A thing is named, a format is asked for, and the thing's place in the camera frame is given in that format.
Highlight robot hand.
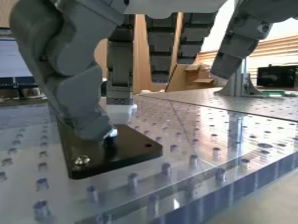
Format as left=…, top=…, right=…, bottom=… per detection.
left=8, top=0, right=298, bottom=142

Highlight grey metal post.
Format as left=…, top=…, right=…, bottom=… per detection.
left=215, top=55, right=263, bottom=98

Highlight small white box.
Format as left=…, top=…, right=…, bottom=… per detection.
left=105, top=98, right=138, bottom=127

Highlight black box device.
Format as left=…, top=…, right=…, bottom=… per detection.
left=255, top=64, right=298, bottom=90

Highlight cardboard box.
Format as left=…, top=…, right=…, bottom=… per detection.
left=182, top=62, right=219, bottom=92

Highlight black plate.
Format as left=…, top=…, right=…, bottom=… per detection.
left=57, top=122, right=165, bottom=181

